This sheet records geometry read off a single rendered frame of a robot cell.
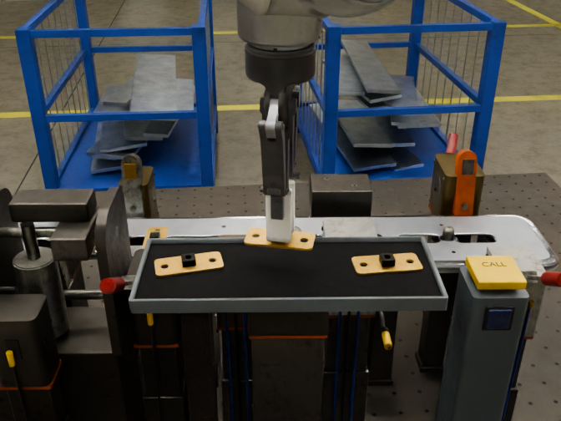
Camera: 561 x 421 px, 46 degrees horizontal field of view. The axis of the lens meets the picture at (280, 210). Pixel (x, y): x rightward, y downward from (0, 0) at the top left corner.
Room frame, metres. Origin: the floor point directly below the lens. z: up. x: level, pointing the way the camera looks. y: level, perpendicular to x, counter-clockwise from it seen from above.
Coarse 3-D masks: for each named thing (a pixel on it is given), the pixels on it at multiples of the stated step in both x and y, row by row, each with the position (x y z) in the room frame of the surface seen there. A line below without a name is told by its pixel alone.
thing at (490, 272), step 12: (468, 264) 0.69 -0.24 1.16; (480, 264) 0.69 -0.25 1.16; (492, 264) 0.69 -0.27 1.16; (504, 264) 0.69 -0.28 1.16; (516, 264) 0.69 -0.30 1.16; (480, 276) 0.66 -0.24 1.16; (492, 276) 0.66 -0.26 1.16; (504, 276) 0.66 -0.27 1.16; (516, 276) 0.66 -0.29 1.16; (480, 288) 0.65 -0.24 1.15; (492, 288) 0.65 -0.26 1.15; (504, 288) 0.65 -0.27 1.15; (516, 288) 0.65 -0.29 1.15
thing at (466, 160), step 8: (464, 152) 1.15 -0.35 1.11; (472, 152) 1.15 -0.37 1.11; (456, 160) 1.17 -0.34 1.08; (464, 160) 1.14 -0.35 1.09; (472, 160) 1.14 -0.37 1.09; (456, 168) 1.16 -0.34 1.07; (464, 168) 1.14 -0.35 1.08; (472, 168) 1.14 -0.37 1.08; (464, 176) 1.14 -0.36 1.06; (472, 176) 1.15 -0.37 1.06; (456, 184) 1.15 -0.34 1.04; (464, 184) 1.14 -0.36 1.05; (472, 184) 1.14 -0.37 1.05; (456, 192) 1.14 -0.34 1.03; (464, 192) 1.14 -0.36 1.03; (472, 192) 1.14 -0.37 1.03; (456, 200) 1.13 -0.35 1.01; (464, 200) 1.13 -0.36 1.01; (472, 200) 1.13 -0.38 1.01; (456, 208) 1.13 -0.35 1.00; (464, 208) 1.13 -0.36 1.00; (472, 208) 1.13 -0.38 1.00
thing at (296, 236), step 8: (248, 232) 0.70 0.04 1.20; (256, 232) 0.70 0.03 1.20; (264, 232) 0.70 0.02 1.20; (296, 232) 0.70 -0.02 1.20; (304, 232) 0.70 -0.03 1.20; (248, 240) 0.68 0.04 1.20; (256, 240) 0.68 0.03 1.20; (264, 240) 0.68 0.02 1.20; (296, 240) 0.68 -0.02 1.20; (312, 240) 0.68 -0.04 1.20; (288, 248) 0.67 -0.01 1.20; (296, 248) 0.66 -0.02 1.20; (304, 248) 0.66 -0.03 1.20
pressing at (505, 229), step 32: (128, 224) 1.07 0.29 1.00; (160, 224) 1.07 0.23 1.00; (192, 224) 1.07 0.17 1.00; (224, 224) 1.07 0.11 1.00; (256, 224) 1.07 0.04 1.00; (320, 224) 1.07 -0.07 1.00; (384, 224) 1.07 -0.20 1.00; (416, 224) 1.07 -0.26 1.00; (448, 224) 1.07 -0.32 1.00; (480, 224) 1.07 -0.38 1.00; (512, 224) 1.07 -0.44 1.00; (96, 256) 0.96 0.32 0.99; (448, 256) 0.95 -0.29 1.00; (544, 256) 0.95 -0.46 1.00
